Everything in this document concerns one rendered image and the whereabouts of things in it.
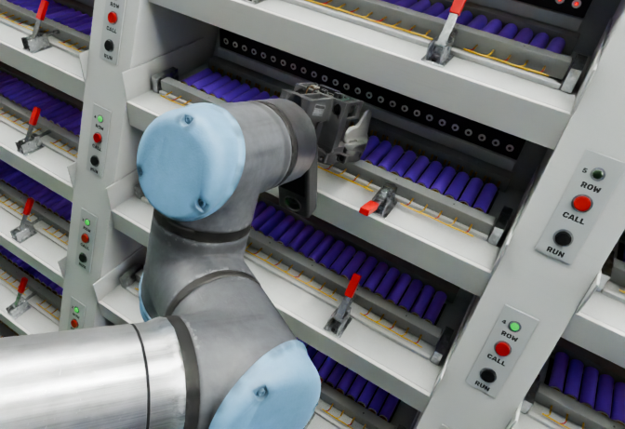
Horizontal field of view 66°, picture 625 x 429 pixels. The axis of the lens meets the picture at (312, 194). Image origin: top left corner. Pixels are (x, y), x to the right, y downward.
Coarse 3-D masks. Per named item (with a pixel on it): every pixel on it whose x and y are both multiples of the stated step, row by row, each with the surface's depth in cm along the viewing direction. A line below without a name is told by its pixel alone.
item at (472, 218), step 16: (176, 80) 80; (176, 96) 79; (192, 96) 77; (208, 96) 77; (368, 176) 67; (384, 176) 66; (400, 192) 65; (416, 192) 64; (432, 192) 64; (432, 208) 64; (448, 208) 63; (464, 208) 62; (448, 224) 62; (464, 224) 63; (480, 224) 61
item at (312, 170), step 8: (312, 168) 57; (304, 176) 57; (312, 176) 58; (288, 184) 59; (296, 184) 59; (304, 184) 58; (312, 184) 59; (280, 192) 61; (288, 192) 60; (296, 192) 60; (304, 192) 59; (312, 192) 60; (280, 200) 63; (288, 200) 61; (296, 200) 60; (304, 200) 60; (312, 200) 61; (288, 208) 63; (296, 208) 61; (304, 208) 61; (312, 208) 62; (304, 216) 62
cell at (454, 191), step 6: (462, 174) 69; (456, 180) 68; (462, 180) 68; (468, 180) 69; (450, 186) 67; (456, 186) 66; (462, 186) 67; (450, 192) 65; (456, 192) 66; (456, 198) 65
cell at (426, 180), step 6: (432, 162) 70; (438, 162) 70; (432, 168) 69; (438, 168) 70; (426, 174) 68; (432, 174) 68; (420, 180) 67; (426, 180) 67; (432, 180) 68; (426, 186) 66
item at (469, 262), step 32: (160, 64) 81; (192, 64) 87; (256, 64) 85; (128, 96) 77; (160, 96) 80; (416, 128) 74; (512, 160) 69; (320, 192) 65; (352, 192) 66; (512, 192) 70; (352, 224) 65; (384, 224) 62; (416, 224) 62; (512, 224) 59; (416, 256) 62; (448, 256) 59; (480, 256) 59; (480, 288) 59
